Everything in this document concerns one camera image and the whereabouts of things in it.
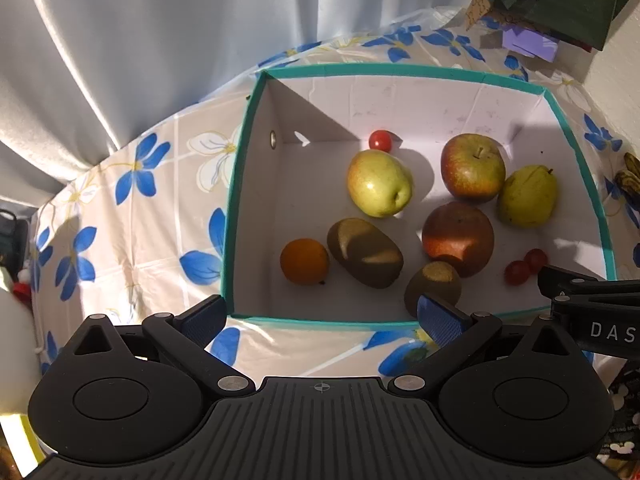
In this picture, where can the white curtain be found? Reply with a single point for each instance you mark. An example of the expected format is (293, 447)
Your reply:
(125, 35)

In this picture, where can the printed plastic bag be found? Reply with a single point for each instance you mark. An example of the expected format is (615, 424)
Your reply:
(620, 430)

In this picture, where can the blue floral tablecloth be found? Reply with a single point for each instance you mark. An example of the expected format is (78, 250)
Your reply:
(150, 220)

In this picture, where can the dark red apple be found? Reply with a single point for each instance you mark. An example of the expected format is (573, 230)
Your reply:
(457, 237)

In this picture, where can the red bottle cap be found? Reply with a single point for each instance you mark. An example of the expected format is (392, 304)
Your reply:
(22, 285)

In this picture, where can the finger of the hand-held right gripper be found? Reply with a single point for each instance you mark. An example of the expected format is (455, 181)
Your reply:
(570, 282)

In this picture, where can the yellow floral box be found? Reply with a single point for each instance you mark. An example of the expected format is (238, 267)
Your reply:
(20, 442)

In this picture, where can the dark green container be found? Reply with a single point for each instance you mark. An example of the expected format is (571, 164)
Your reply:
(12, 240)

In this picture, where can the red apple with stem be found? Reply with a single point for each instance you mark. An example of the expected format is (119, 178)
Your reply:
(472, 167)

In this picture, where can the red cherry tomato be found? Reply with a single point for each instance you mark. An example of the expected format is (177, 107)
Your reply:
(536, 258)
(515, 273)
(381, 140)

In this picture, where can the yellow green pear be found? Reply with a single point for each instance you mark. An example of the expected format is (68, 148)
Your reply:
(527, 197)

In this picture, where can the teal cardboard box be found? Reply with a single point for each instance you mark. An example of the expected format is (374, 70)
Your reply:
(310, 185)

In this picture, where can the spotted ripe banana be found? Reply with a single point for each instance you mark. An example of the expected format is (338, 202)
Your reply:
(631, 175)

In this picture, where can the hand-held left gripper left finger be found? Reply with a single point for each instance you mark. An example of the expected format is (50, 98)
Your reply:
(206, 315)

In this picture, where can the orange mandarin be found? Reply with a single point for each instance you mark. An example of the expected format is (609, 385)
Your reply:
(304, 261)

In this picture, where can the purple paper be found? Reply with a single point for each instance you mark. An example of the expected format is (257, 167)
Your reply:
(532, 45)

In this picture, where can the brown kiwi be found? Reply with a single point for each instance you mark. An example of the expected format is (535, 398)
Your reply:
(435, 280)
(365, 252)

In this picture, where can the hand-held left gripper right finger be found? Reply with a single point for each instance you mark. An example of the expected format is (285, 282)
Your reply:
(437, 316)

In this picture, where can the white plastic bottle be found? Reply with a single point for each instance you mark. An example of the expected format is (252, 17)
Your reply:
(17, 340)

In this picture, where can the beige patterned paper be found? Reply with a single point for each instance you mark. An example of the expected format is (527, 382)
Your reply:
(477, 7)

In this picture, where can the yellow green apple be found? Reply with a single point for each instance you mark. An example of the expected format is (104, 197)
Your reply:
(380, 182)

